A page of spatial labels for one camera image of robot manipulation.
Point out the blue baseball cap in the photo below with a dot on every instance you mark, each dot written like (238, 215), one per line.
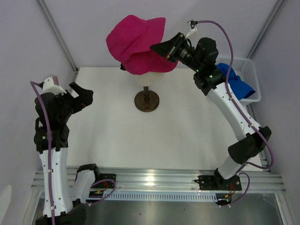
(239, 88)

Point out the right corner aluminium profile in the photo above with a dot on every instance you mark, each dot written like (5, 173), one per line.
(279, 4)

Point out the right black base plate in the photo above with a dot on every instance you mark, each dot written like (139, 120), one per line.
(213, 182)

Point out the cream mannequin head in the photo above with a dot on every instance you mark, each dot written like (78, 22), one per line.
(149, 78)

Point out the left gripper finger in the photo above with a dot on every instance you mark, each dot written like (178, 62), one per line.
(81, 92)
(85, 98)

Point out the white slotted cable duct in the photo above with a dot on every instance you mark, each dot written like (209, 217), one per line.
(194, 196)

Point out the aluminium extrusion rail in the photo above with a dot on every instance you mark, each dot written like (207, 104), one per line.
(173, 180)

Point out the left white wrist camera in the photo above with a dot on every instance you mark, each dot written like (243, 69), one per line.
(51, 85)

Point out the pink baseball cap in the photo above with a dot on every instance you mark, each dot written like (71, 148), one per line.
(134, 35)
(149, 61)

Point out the corner aluminium profile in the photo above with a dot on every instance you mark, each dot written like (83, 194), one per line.
(279, 4)
(56, 33)

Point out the left corner aluminium profile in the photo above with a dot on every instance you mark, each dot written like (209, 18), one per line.
(56, 33)

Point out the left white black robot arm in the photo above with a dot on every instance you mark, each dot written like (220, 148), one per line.
(63, 205)

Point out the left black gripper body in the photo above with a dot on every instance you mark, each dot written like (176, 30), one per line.
(69, 104)

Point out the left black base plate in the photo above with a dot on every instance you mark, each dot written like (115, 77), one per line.
(106, 181)

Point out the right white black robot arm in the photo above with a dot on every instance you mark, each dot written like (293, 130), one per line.
(251, 137)

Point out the white perforated plastic basket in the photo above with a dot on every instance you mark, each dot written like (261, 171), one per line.
(245, 69)

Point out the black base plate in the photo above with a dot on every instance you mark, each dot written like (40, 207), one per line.
(106, 181)
(213, 182)

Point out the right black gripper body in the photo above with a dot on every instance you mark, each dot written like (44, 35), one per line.
(183, 54)

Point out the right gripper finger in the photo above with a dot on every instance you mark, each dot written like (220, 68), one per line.
(168, 45)
(163, 53)

